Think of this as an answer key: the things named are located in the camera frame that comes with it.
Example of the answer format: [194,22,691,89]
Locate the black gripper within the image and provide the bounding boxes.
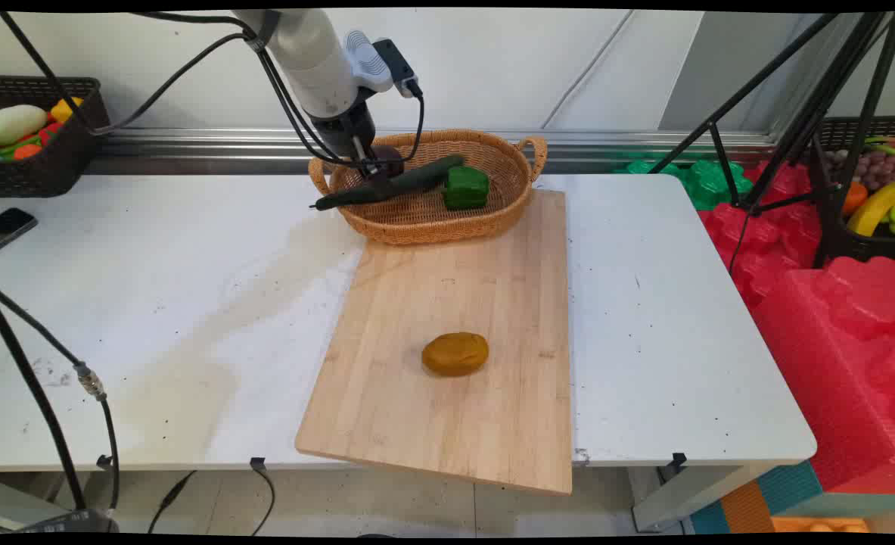
[311,97,395,201]

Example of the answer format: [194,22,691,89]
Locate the brown toy potato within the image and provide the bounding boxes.
[421,332,490,378]

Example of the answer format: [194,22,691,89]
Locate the dark purple toy vegetable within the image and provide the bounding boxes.
[373,145,406,179]

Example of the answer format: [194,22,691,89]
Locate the dark green toy cucumber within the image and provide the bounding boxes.
[310,154,467,212]

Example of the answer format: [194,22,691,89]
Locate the green toy bell pepper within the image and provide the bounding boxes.
[441,165,491,212]

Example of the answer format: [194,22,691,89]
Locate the wooden cutting board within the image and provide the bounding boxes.
[294,188,573,497]

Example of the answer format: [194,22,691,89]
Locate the dark brown plastic basket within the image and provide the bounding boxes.
[0,76,112,201]

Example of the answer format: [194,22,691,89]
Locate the yellow toy pepper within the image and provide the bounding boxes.
[49,96,85,124]

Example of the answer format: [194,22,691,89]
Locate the green foam mat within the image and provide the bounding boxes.
[615,157,755,212]

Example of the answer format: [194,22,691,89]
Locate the white toy radish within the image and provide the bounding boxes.
[0,104,49,148]

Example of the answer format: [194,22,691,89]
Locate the black smartphone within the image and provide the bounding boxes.
[0,207,39,257]

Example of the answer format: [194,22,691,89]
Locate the green toy vegetable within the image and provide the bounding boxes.
[0,135,42,163]

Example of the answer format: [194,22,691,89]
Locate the small red foam mat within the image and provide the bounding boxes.
[698,160,825,307]

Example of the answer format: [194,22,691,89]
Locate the white table leg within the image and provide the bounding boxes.
[632,463,779,532]

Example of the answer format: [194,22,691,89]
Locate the black device base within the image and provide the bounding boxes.
[14,508,120,535]

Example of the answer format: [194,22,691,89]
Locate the dark basket of toy fruit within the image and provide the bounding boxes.
[807,115,895,266]

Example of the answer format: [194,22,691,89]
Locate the orange toy fruit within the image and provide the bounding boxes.
[841,180,870,219]

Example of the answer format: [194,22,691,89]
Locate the large red foam mat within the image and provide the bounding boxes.
[750,256,895,494]

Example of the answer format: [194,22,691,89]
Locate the yellow toy banana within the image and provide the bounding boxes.
[846,179,895,238]

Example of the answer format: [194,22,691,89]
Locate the purple toy grapes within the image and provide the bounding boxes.
[824,147,895,192]

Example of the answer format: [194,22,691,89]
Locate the blue and orange foam mat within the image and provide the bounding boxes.
[688,460,895,535]

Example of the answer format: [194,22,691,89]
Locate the black camera USB cable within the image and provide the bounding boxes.
[375,82,426,169]

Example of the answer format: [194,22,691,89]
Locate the woven wicker basket with handles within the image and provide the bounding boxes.
[308,129,548,246]

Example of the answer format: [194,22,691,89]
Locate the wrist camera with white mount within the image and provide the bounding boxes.
[343,30,423,99]

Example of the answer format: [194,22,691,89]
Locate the aluminium wall rail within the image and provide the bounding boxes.
[84,126,779,176]

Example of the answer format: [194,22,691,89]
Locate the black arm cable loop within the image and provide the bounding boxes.
[0,11,260,137]

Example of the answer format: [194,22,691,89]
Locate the thin black hanging cable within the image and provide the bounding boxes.
[249,457,277,535]

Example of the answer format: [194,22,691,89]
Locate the black cable with metal connector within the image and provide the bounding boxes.
[0,279,122,523]

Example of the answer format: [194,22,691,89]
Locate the black cable with plug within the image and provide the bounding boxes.
[147,469,199,535]

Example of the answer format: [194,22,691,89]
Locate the thick black cable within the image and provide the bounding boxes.
[0,291,89,517]

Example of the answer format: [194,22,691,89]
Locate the black camera tripod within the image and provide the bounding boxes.
[648,11,895,275]

